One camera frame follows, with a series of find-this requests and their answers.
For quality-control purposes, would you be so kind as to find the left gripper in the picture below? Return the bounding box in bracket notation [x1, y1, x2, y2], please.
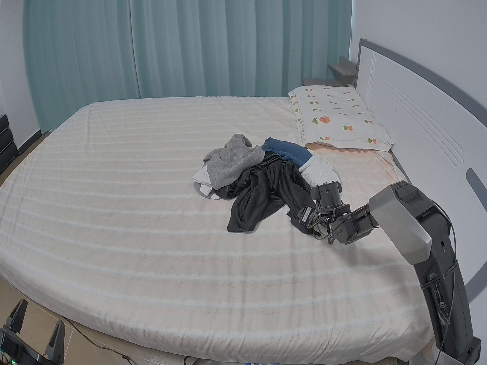
[0, 299, 66, 365]

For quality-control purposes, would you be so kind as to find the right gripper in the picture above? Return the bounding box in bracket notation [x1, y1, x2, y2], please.
[298, 203, 332, 239]

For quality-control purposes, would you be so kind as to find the black T-shirt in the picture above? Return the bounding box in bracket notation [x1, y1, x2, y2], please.
[227, 154, 317, 235]

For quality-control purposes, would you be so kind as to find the pile of clothes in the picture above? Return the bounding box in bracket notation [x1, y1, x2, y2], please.
[192, 133, 343, 201]

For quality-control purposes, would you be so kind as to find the white printed pillow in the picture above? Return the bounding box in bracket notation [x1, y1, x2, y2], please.
[288, 85, 395, 153]

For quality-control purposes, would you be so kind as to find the bed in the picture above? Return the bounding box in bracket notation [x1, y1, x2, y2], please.
[0, 38, 487, 365]

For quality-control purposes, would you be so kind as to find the grey bedside table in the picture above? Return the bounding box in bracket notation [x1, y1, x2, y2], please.
[303, 61, 357, 88]

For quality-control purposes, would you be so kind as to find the black chest of drawers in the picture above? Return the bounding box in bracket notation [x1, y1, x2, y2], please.
[0, 114, 18, 176]

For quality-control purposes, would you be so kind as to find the blue-green curtain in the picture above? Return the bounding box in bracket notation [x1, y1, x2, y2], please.
[23, 0, 134, 134]
[129, 0, 354, 99]

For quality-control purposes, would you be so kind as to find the black cable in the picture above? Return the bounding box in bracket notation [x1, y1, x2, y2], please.
[432, 200, 458, 358]
[66, 317, 128, 360]

